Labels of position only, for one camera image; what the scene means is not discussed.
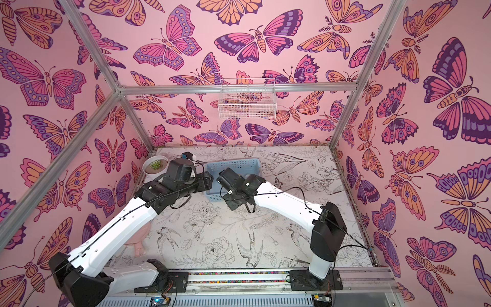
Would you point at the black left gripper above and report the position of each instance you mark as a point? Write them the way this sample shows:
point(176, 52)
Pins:
point(204, 182)

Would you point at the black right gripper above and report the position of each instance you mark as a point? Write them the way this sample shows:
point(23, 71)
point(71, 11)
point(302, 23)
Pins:
point(223, 178)

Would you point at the light blue perforated storage basket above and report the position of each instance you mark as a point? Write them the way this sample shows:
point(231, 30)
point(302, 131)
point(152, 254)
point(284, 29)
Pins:
point(243, 167)

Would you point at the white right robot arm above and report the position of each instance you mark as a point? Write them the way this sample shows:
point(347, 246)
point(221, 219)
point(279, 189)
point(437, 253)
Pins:
point(324, 222)

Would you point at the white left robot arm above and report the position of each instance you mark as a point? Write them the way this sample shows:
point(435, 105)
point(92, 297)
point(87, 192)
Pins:
point(81, 275)

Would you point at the white bowl with green plant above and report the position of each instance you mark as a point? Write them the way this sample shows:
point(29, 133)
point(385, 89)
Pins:
point(155, 166)

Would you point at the pink plush toy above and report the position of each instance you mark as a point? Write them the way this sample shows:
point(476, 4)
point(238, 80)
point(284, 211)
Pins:
point(136, 241)

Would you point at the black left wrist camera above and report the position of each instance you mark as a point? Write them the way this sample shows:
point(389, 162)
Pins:
point(188, 156)

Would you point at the white wire wall basket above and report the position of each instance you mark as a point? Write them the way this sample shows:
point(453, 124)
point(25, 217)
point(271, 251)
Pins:
point(245, 99)

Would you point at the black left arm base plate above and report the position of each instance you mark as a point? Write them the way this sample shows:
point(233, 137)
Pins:
point(173, 282)

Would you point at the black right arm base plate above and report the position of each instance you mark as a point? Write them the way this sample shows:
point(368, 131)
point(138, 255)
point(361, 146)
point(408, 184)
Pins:
point(303, 280)

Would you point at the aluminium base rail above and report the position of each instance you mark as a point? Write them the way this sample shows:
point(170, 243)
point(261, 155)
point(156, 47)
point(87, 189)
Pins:
point(371, 286)

